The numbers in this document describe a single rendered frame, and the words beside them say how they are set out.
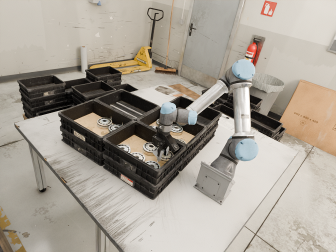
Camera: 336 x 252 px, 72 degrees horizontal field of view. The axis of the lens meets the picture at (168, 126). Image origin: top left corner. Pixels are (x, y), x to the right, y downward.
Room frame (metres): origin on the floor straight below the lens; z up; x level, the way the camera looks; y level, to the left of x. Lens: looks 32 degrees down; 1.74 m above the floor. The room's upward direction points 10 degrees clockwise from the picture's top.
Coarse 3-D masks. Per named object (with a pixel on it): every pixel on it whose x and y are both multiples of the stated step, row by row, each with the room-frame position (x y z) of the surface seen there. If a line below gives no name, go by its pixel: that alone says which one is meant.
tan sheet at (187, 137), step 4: (152, 124) 1.44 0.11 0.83; (184, 132) 1.41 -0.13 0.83; (172, 136) 1.34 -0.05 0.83; (176, 136) 1.34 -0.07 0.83; (180, 136) 1.35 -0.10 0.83; (184, 136) 1.36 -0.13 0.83; (188, 136) 1.37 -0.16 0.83; (192, 136) 1.38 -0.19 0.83; (184, 140) 1.31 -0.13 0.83; (188, 140) 1.32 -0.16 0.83
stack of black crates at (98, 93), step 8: (72, 88) 2.27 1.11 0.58; (80, 88) 2.37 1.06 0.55; (88, 88) 2.46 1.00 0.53; (96, 88) 2.54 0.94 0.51; (104, 88) 2.55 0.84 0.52; (112, 88) 2.46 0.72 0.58; (72, 96) 2.28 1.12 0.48; (80, 96) 2.19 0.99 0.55; (88, 96) 2.15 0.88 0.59; (96, 96) 2.24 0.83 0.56; (72, 104) 2.29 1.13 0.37
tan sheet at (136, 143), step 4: (132, 136) 1.25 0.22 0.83; (136, 136) 1.26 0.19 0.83; (124, 140) 1.19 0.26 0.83; (128, 140) 1.20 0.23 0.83; (132, 140) 1.21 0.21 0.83; (136, 140) 1.21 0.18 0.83; (140, 140) 1.22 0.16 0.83; (144, 140) 1.23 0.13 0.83; (132, 144) 1.16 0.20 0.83; (136, 144) 1.17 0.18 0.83; (140, 144) 1.18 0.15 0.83; (132, 148) 1.12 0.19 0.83; (136, 148) 1.13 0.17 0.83; (140, 148) 1.14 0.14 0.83; (140, 152) 1.10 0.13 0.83; (148, 156) 1.08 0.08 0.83; (152, 156) 1.08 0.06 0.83; (148, 160) 1.04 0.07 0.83; (152, 160) 1.05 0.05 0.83; (156, 160) 1.05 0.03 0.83; (160, 164) 1.03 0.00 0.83
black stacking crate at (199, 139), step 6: (150, 114) 1.43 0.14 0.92; (156, 114) 1.50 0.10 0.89; (144, 120) 1.37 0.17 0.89; (150, 120) 1.44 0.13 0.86; (186, 126) 1.44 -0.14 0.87; (192, 126) 1.42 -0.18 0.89; (198, 126) 1.40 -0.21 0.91; (192, 132) 1.41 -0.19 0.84; (198, 138) 1.31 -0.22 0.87; (192, 144) 1.23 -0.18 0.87; (186, 150) 1.15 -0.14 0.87
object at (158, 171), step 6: (126, 126) 1.21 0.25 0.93; (144, 126) 1.25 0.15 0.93; (114, 132) 1.12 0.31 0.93; (108, 144) 1.01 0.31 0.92; (114, 144) 1.01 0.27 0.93; (180, 144) 1.12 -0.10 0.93; (120, 150) 0.97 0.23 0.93; (180, 150) 1.06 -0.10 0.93; (126, 156) 0.95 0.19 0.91; (132, 156) 0.93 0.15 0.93; (174, 156) 1.00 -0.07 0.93; (138, 162) 0.91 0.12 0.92; (144, 162) 0.91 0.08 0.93; (168, 162) 0.94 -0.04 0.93; (150, 168) 0.87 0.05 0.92; (162, 168) 0.89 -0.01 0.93; (156, 174) 0.86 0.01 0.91
